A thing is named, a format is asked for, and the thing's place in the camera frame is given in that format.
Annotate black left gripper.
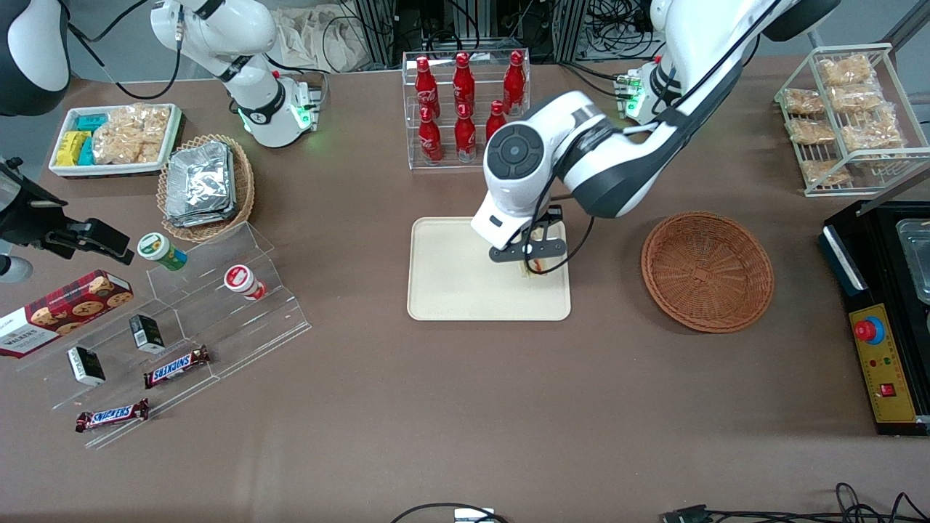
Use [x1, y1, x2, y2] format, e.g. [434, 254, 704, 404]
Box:
[488, 206, 568, 264]

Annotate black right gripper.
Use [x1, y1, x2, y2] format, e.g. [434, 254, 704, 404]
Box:
[0, 156, 136, 266]

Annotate triangular sandwich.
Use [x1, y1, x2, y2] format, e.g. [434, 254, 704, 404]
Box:
[519, 224, 551, 279]

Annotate beige rectangular serving tray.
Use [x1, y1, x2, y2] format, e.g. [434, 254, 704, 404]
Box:
[406, 216, 573, 323]

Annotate oval wicker basket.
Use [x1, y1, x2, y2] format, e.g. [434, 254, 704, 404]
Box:
[156, 133, 256, 244]

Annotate round brown wicker basket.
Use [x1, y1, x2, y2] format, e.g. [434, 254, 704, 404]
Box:
[640, 210, 776, 334]

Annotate red tartan cookie box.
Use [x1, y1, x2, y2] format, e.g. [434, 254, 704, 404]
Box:
[0, 269, 136, 359]

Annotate white rectangular snack bin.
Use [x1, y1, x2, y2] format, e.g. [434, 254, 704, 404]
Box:
[48, 103, 184, 179]

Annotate green lidded cup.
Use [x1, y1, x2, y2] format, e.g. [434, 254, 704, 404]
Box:
[137, 232, 189, 272]

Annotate yellow snack packet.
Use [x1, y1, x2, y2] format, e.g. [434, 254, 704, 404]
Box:
[55, 130, 92, 168]

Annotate clear acrylic bottle rack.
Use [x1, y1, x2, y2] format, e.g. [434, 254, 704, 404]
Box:
[401, 48, 532, 171]

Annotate small black carton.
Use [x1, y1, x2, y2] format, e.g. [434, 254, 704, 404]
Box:
[67, 346, 107, 387]
[129, 313, 166, 355]

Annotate clear bag of crackers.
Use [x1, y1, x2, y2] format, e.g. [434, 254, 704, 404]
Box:
[92, 104, 173, 166]

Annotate silver foil packs stack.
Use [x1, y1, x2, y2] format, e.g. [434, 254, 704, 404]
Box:
[164, 140, 238, 229]

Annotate brown snickers bar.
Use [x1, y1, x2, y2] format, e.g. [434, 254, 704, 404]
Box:
[143, 345, 212, 390]
[75, 397, 151, 434]

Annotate red lidded cup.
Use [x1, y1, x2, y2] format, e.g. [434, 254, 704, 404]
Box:
[222, 264, 268, 302]

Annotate clear acrylic stepped stand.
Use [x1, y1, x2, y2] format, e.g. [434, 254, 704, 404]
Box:
[13, 221, 314, 450]

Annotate beige cloth bag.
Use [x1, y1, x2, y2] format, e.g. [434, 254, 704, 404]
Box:
[270, 4, 365, 75]

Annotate clear bag of fried snack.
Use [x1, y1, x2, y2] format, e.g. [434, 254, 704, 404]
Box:
[786, 118, 838, 147]
[800, 159, 852, 187]
[828, 83, 885, 115]
[783, 88, 827, 118]
[818, 53, 877, 89]
[840, 109, 907, 155]

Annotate black machine with yellow panel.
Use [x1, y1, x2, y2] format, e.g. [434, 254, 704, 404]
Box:
[819, 198, 930, 437]

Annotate steel pan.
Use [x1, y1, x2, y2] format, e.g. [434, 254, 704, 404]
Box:
[895, 217, 930, 307]

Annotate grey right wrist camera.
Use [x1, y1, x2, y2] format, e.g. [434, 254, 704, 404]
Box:
[0, 254, 34, 285]

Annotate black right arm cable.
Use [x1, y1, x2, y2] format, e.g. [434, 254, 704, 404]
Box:
[67, 0, 184, 102]

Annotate black cable bundle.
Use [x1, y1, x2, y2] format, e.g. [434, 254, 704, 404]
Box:
[580, 0, 663, 62]

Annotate black table cable loop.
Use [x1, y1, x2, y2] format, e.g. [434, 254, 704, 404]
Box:
[390, 502, 509, 523]

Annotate black cables with connector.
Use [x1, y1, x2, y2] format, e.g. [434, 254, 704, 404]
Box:
[661, 482, 930, 523]

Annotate white wire rack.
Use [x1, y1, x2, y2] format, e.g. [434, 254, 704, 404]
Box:
[773, 42, 930, 198]

